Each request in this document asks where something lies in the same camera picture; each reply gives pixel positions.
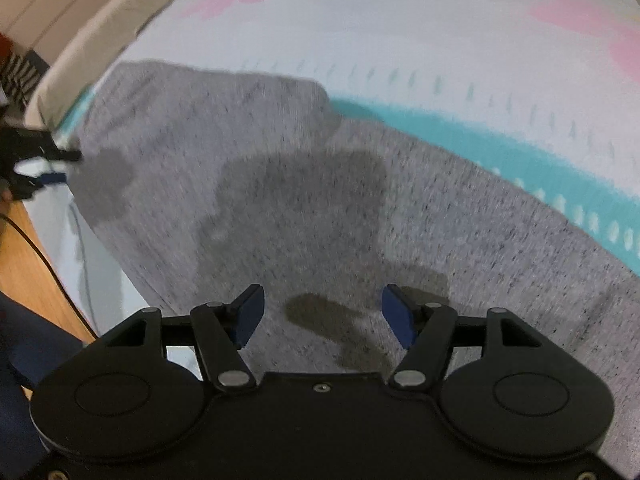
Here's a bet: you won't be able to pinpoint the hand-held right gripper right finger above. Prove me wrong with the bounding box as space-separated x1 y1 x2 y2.
381 283 556 392

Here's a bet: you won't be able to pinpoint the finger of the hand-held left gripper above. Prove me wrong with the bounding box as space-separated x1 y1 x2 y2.
27 172 69 189
47 146 84 164

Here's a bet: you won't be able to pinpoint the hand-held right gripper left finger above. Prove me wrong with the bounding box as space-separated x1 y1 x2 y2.
95 284 266 393

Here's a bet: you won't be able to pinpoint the grey pants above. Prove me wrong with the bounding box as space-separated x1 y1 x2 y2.
70 60 640 472

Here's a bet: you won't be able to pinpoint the black and white striped cloth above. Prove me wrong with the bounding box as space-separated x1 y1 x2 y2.
0 34 52 107

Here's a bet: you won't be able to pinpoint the dark blue cloth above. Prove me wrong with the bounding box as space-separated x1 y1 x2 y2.
0 289 95 480

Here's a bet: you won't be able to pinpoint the black cable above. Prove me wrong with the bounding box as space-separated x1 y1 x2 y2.
0 212 99 342

